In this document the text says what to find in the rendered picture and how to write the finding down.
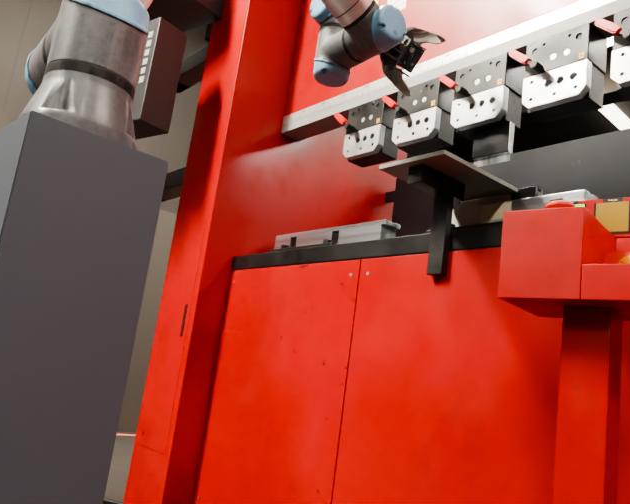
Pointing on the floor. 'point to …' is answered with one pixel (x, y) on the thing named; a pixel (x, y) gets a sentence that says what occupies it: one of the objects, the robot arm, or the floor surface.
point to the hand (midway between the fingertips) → (425, 68)
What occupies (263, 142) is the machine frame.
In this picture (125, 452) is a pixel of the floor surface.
